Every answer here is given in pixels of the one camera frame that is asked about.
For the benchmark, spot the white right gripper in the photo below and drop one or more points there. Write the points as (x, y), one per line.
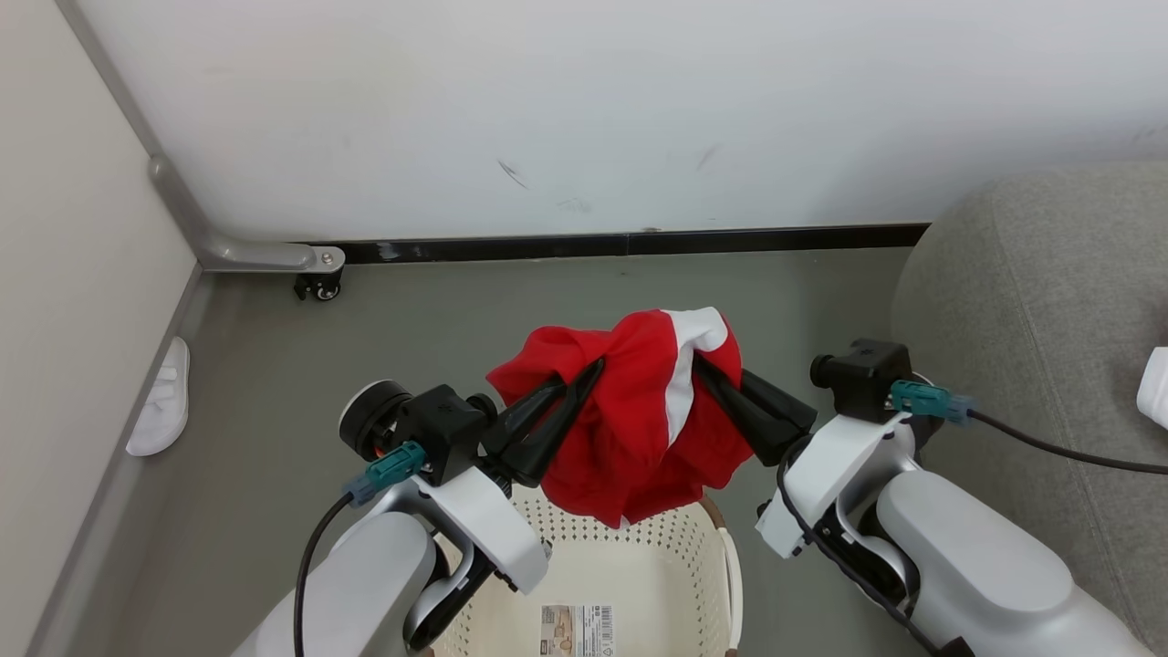
(839, 456)

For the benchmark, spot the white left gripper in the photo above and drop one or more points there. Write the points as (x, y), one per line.
(493, 529)

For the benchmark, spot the red garment white stripe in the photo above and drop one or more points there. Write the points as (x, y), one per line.
(639, 438)

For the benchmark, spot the red jersey black white print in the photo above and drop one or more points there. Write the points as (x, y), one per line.
(1157, 388)

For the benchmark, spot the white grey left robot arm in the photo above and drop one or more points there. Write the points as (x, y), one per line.
(365, 584)

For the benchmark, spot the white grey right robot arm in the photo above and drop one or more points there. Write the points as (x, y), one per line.
(985, 575)

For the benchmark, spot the grey fabric sofa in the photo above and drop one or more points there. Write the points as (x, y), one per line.
(1031, 301)

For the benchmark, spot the cream perforated laundry basket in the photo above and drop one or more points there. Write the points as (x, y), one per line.
(630, 566)

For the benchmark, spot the white barcode sticker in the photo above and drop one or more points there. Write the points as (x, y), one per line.
(577, 631)

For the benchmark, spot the grey framed partition screen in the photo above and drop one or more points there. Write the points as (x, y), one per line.
(255, 255)

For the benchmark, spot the white slipper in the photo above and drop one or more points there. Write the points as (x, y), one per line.
(160, 411)

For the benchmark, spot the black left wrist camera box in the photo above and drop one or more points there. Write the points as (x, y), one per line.
(447, 429)

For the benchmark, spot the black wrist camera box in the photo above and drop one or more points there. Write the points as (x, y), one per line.
(447, 429)
(862, 379)

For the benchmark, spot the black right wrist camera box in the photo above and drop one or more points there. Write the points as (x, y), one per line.
(862, 379)

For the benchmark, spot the black wall baseboard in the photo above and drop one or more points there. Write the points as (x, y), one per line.
(547, 246)

